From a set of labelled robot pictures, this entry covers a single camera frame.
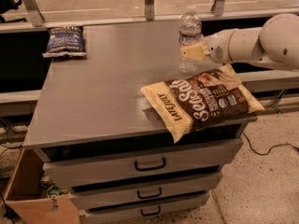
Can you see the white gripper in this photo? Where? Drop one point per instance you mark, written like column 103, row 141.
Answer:
column 217, row 48

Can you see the clear plastic water bottle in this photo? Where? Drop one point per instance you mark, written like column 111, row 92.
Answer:
column 190, row 31

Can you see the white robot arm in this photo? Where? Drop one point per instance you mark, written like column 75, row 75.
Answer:
column 274, row 46

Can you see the brown Late July chip bag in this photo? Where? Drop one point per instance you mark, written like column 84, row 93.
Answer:
column 192, row 104

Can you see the blue chip bag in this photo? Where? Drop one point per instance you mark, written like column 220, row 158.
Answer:
column 65, row 41

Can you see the grey drawer cabinet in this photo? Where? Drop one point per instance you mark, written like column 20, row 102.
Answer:
column 95, row 106

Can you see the top grey drawer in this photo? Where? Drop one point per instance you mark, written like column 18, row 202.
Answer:
column 100, row 169

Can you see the grey drawer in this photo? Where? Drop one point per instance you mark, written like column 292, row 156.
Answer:
column 100, row 169
column 145, row 208
column 145, row 191

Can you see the middle grey drawer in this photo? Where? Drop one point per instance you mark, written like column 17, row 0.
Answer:
column 145, row 191

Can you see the bottom grey drawer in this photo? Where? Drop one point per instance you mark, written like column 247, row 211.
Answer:
column 145, row 208

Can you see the green items in box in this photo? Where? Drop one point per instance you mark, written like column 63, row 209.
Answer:
column 50, row 188

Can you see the cardboard box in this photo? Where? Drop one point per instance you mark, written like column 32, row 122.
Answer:
column 26, row 197

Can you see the right metal railing post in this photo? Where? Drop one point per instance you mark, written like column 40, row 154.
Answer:
column 218, row 7

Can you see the metal railing post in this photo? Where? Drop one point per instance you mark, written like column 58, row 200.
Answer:
column 34, row 14
column 218, row 7
column 149, row 10

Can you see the middle metal railing post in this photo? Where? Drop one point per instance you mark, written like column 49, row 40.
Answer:
column 149, row 10

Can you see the left metal railing post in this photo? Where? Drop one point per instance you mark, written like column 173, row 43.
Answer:
column 34, row 14

